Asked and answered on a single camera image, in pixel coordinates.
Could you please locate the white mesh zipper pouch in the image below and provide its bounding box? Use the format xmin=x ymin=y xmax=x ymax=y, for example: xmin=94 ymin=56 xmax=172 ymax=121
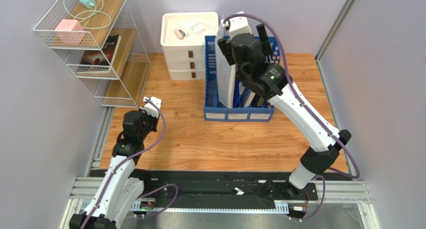
xmin=214 ymin=22 xmax=235 ymax=109

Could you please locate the clear plastic bag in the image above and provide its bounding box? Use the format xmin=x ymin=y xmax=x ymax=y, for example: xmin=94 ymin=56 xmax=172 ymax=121
xmin=191 ymin=22 xmax=207 ymax=34

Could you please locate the white three drawer organizer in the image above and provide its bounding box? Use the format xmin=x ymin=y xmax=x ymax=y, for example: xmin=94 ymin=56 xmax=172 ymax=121
xmin=160 ymin=11 xmax=219 ymax=81

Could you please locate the pink correction tape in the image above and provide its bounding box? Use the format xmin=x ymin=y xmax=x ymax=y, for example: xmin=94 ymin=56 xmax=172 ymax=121
xmin=174 ymin=26 xmax=187 ymax=40

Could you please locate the blue file organizer rack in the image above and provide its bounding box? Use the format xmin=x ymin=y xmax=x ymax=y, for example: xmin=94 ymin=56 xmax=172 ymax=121
xmin=203 ymin=35 xmax=275 ymax=122

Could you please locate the blue folder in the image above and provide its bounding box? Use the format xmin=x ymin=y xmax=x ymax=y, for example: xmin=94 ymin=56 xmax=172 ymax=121
xmin=232 ymin=78 xmax=245 ymax=108

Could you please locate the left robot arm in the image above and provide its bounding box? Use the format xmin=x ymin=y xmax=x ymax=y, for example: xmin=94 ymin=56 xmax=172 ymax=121
xmin=69 ymin=105 xmax=161 ymax=229

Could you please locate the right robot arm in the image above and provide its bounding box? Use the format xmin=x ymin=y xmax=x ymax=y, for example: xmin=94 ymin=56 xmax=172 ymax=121
xmin=216 ymin=21 xmax=352 ymax=190

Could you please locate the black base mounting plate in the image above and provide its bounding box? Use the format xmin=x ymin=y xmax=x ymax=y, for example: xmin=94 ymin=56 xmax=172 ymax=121
xmin=130 ymin=169 xmax=321 ymax=210

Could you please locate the dark cover book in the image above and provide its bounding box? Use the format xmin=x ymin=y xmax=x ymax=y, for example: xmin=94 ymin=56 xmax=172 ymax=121
xmin=80 ymin=34 xmax=122 ymax=73

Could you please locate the pink cube power socket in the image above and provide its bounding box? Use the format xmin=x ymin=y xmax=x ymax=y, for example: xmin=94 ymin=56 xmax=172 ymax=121
xmin=54 ymin=19 xmax=86 ymax=45

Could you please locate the mint green charger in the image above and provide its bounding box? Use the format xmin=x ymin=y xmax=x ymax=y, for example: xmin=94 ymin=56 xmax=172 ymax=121
xmin=79 ymin=0 xmax=96 ymax=9

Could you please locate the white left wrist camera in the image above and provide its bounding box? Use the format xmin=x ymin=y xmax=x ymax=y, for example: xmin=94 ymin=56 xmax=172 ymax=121
xmin=142 ymin=96 xmax=163 ymax=118

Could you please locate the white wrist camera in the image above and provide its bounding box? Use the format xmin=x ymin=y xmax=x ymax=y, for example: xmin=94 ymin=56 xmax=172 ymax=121
xmin=142 ymin=96 xmax=163 ymax=118
xmin=220 ymin=16 xmax=253 ymax=39

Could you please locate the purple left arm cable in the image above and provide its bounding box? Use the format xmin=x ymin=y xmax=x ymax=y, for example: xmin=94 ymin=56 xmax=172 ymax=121
xmin=79 ymin=98 xmax=179 ymax=229

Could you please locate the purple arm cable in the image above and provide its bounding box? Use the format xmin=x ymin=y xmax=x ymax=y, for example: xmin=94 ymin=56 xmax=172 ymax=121
xmin=79 ymin=98 xmax=179 ymax=229
xmin=222 ymin=13 xmax=361 ymax=222

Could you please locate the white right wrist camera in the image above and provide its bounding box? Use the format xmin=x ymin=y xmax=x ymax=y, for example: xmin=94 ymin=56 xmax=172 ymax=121
xmin=220 ymin=16 xmax=253 ymax=39

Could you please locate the white wire shelf rack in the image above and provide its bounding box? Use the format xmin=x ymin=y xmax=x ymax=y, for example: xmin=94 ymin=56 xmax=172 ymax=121
xmin=33 ymin=0 xmax=151 ymax=108

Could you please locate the mint green cable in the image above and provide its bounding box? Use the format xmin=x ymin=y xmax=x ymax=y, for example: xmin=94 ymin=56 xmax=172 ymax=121
xmin=62 ymin=0 xmax=112 ymax=30

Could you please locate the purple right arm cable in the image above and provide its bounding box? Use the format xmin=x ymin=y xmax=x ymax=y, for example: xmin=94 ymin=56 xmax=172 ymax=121
xmin=222 ymin=13 xmax=361 ymax=222

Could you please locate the aluminium frame rail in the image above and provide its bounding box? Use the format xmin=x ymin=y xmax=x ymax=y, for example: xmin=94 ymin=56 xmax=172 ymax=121
xmin=59 ymin=176 xmax=380 ymax=229

